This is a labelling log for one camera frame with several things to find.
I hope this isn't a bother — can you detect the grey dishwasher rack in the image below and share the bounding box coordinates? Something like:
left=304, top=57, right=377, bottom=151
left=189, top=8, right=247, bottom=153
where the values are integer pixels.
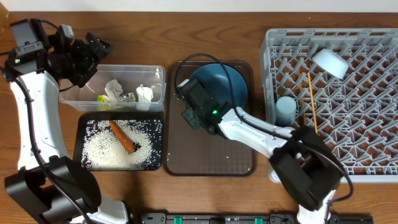
left=260, top=28, right=397, bottom=183

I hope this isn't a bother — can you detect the orange carrot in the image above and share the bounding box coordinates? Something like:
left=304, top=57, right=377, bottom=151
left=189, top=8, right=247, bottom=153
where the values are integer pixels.
left=109, top=120, right=136, bottom=153

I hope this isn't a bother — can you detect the light blue cup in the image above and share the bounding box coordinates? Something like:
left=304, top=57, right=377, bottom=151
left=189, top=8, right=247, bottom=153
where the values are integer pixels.
left=275, top=96, right=296, bottom=126

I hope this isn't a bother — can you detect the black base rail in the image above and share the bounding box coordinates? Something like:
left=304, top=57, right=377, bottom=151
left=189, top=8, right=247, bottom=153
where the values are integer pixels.
left=139, top=212, right=374, bottom=224

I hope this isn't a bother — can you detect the yellow green wrapper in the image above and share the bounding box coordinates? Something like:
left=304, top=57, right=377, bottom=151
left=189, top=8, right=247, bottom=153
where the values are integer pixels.
left=96, top=94, right=137, bottom=111

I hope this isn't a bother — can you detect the dark blue plate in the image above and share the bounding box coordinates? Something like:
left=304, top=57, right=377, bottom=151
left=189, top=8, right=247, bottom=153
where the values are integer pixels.
left=190, top=63, right=248, bottom=108

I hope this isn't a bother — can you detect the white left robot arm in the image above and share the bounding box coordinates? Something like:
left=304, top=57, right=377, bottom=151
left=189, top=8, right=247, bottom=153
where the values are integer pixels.
left=5, top=31, right=129, bottom=223

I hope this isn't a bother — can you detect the white rice pile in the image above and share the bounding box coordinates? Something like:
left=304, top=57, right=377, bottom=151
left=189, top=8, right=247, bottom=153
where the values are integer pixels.
left=80, top=119, right=164, bottom=171

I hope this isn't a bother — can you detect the light blue bowl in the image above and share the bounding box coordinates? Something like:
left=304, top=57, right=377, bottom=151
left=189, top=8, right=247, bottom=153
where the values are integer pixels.
left=312, top=49, right=349, bottom=79

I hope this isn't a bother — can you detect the white tissue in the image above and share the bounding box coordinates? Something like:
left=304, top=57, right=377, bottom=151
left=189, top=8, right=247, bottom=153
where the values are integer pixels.
left=136, top=84, right=154, bottom=111

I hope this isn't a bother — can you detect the brown serving tray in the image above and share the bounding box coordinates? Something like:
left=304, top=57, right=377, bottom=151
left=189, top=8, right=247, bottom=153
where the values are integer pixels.
left=164, top=61, right=257, bottom=177

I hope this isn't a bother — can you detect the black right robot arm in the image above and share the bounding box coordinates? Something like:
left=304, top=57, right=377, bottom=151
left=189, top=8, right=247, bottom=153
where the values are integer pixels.
left=182, top=103, right=345, bottom=223

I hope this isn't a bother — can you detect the clear plastic waste bin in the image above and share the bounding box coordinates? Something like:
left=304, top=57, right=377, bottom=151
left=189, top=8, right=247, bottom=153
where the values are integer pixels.
left=59, top=65, right=166, bottom=112

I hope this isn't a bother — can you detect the crumpled silver foil ball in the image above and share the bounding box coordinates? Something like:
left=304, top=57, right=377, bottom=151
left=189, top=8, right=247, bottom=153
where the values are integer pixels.
left=120, top=92, right=136, bottom=102

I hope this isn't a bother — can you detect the white crumpled paper ball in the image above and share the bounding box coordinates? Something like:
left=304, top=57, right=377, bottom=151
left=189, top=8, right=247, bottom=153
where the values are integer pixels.
left=104, top=80, right=123, bottom=102

